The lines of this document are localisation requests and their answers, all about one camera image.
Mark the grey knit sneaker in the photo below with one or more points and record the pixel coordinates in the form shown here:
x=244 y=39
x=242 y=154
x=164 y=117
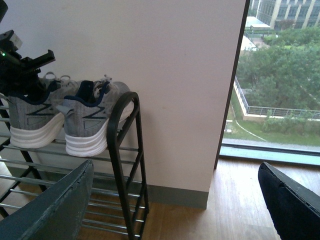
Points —
x=34 y=119
x=87 y=113

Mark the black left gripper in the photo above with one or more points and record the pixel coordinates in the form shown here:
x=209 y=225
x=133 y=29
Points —
x=18 y=74

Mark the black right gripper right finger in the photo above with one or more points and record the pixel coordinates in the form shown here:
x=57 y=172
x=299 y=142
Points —
x=294 y=209

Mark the black metal shoe rack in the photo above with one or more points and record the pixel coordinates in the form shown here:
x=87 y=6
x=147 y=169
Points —
x=118 y=205

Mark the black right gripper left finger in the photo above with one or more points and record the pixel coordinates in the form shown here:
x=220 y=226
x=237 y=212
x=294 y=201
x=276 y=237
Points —
x=57 y=213

